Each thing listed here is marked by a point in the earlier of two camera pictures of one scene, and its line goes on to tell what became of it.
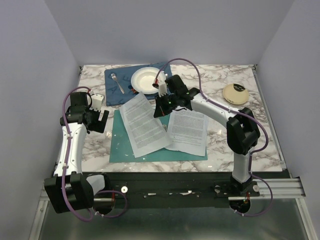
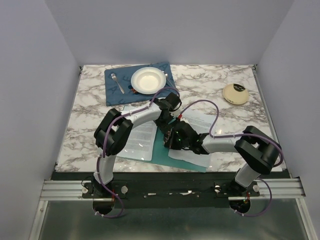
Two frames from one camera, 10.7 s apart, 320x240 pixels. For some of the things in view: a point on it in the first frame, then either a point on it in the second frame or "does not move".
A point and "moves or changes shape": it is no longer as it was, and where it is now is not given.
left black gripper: [99, 125] -> [165, 127]
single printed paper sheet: [145, 132] moves or changes shape
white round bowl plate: [142, 79] does not move
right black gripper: [159, 110] -> [170, 143]
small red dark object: [134, 91] does not move
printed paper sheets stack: [187, 131] moves or changes shape
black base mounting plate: [174, 190] does not move
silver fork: [114, 77] does not move
